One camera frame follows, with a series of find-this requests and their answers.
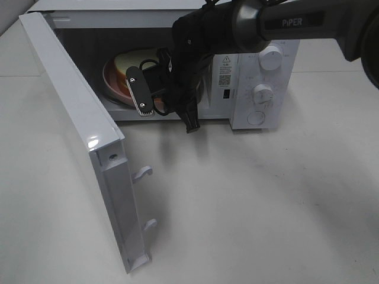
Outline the white warning label sticker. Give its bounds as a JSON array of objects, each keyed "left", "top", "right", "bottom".
[{"left": 217, "top": 54, "right": 238, "bottom": 88}]

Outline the sandwich with white bread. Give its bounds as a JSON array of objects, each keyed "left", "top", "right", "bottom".
[{"left": 113, "top": 49, "right": 158, "bottom": 103}]

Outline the white microwave door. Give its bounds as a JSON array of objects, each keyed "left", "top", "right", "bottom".
[{"left": 20, "top": 12, "right": 152, "bottom": 273}]

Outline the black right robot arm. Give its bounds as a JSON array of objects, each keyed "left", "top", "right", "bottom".
[{"left": 126, "top": 1, "right": 378, "bottom": 119}]

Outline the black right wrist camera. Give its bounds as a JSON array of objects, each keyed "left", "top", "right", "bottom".
[{"left": 163, "top": 91, "right": 200, "bottom": 133}]

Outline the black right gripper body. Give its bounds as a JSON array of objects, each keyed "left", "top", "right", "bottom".
[{"left": 142, "top": 60, "right": 204, "bottom": 103}]

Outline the upper white power knob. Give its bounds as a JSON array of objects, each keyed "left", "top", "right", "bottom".
[{"left": 259, "top": 45, "right": 283, "bottom": 71}]

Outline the pink plate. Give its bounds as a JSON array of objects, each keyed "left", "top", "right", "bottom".
[{"left": 102, "top": 55, "right": 135, "bottom": 108}]

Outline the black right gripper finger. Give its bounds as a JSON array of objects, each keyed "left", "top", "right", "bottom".
[
  {"left": 126, "top": 66, "right": 154, "bottom": 117},
  {"left": 158, "top": 48, "right": 172, "bottom": 73}
]

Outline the lower white timer knob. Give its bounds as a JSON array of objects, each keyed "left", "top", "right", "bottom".
[{"left": 252, "top": 83, "right": 274, "bottom": 104}]

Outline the round white door release button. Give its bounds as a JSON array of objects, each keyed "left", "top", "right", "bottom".
[{"left": 247, "top": 111, "right": 265, "bottom": 125}]

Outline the white microwave oven body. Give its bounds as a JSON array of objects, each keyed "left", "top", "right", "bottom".
[{"left": 25, "top": 0, "right": 301, "bottom": 131}]

